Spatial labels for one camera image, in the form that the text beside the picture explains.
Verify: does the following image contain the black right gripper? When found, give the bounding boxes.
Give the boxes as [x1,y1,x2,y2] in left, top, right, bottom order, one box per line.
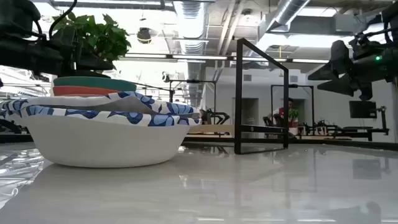
[307,39,398,101]

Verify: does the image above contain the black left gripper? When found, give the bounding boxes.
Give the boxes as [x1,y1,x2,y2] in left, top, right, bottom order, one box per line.
[0,39,114,77]

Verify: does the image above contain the teal plastic bowl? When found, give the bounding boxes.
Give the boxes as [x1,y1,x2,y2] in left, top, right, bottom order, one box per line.
[52,76,137,93]

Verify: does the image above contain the orange plastic bowl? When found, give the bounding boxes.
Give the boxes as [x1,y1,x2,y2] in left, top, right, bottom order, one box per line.
[52,85,121,97]

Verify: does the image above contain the blue patterned paper bowl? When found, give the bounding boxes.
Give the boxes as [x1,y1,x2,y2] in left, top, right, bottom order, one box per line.
[20,91,203,169]
[0,98,29,121]

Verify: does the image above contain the green leafy plant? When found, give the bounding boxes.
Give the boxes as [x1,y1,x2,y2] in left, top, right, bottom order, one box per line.
[51,12,132,63]

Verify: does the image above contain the long ceiling light strip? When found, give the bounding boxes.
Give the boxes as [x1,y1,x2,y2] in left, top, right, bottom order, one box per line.
[119,52,229,61]
[273,57,330,64]

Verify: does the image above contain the black monitor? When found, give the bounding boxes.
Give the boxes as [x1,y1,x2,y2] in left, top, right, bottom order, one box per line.
[348,100,378,119]

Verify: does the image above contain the black ceiling dome fixture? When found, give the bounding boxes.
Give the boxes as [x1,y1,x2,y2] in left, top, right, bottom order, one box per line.
[136,27,153,44]

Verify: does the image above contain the small potted plant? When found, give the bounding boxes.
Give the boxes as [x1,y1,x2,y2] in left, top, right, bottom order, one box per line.
[287,108,300,128]

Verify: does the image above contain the black monitor stand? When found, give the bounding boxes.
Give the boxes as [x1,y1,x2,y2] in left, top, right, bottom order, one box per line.
[368,105,390,142]

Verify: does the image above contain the person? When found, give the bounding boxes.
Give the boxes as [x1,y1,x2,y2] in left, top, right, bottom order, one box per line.
[269,98,295,138]

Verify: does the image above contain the black metal frame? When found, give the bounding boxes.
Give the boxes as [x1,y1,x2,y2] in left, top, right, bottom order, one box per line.
[270,83,315,139]

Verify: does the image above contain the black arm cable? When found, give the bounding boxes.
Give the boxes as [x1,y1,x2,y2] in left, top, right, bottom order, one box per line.
[49,0,78,40]

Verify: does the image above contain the black table frame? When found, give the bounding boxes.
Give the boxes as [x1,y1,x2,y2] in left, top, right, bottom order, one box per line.
[0,133,398,152]

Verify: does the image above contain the silver ventilation duct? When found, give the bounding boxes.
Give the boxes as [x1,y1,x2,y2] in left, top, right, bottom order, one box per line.
[266,0,312,34]
[172,0,215,108]

